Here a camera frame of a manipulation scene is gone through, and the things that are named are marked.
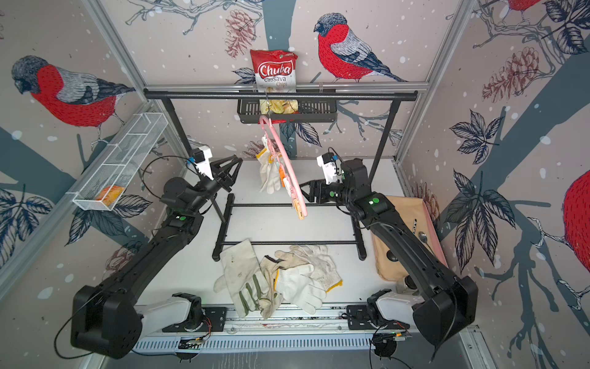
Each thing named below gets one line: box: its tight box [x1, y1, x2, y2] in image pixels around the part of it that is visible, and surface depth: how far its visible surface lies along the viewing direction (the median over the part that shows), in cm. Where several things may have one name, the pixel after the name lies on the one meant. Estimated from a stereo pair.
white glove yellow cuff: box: [273, 264, 327, 315], surface depth 79 cm
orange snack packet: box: [96, 185, 125, 207], surface depth 68 cm
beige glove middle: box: [259, 255, 284, 320], surface depth 79 cm
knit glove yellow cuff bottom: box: [288, 244, 344, 293], surface depth 85 cm
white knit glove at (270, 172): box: [255, 147, 282, 195], surface depth 83 cm
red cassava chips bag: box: [250, 49, 299, 115], surface depth 84 cm
